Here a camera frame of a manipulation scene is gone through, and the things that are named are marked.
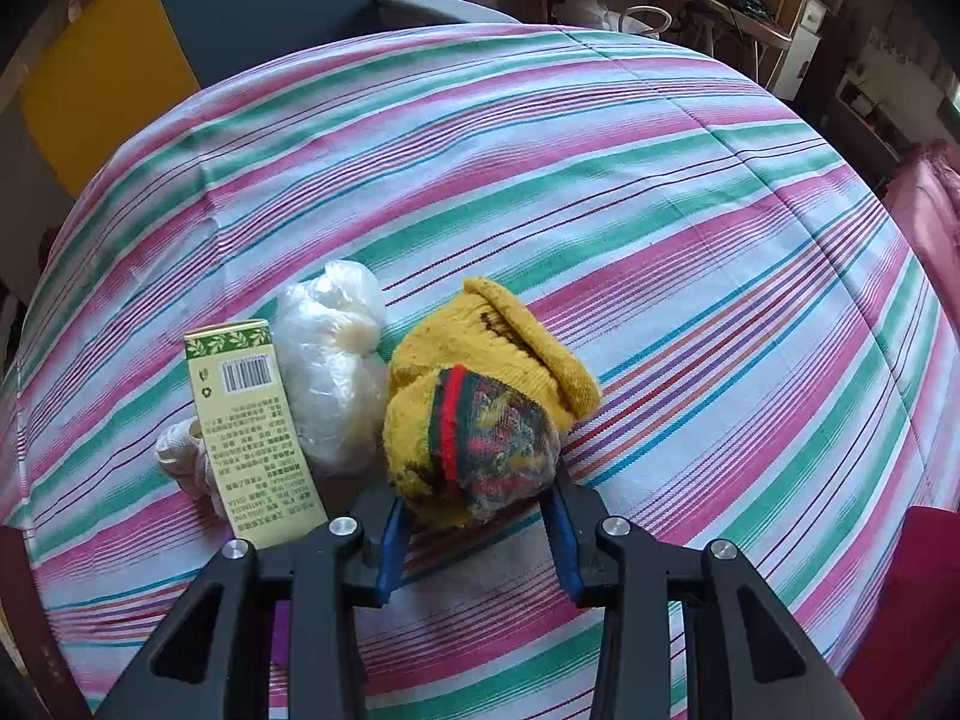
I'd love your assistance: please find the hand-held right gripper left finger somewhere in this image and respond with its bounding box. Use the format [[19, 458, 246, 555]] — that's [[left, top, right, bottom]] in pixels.
[[97, 487, 413, 720]]

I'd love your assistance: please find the yellow sock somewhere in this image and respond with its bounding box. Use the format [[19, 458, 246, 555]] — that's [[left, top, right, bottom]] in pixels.
[[382, 276, 603, 527]]

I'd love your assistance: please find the cluttered shelf unit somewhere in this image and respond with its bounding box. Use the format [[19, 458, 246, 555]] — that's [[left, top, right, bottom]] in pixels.
[[697, 0, 833, 102]]

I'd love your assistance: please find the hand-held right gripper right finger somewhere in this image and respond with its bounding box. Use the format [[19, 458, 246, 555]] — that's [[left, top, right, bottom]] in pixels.
[[540, 469, 863, 720]]

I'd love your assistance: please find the pink cloth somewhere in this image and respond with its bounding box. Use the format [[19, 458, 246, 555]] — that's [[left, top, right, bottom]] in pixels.
[[885, 141, 960, 331]]

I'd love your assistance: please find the green and cream box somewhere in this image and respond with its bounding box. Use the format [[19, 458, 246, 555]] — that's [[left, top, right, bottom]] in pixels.
[[184, 319, 329, 550]]

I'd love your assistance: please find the grey yellow blue sofa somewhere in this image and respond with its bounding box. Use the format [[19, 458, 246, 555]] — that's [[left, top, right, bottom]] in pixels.
[[19, 0, 526, 200]]

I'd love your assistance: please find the dark cabinet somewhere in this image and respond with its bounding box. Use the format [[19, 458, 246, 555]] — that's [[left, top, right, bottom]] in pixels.
[[817, 15, 960, 188]]

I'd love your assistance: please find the person's red clothing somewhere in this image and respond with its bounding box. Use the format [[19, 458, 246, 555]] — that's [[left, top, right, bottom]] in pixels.
[[862, 506, 960, 691]]

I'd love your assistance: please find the white mesh ball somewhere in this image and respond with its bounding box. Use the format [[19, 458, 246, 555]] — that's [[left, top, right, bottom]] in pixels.
[[154, 420, 226, 518]]

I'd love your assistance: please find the white cable loop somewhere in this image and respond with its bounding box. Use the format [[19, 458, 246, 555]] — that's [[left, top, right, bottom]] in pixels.
[[619, 6, 674, 40]]

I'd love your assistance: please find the white plastic bag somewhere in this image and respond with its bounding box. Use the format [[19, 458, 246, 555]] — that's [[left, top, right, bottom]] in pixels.
[[551, 0, 623, 32]]

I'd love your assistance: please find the striped tablecloth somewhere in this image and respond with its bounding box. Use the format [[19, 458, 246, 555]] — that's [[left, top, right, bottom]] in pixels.
[[0, 22, 942, 720]]

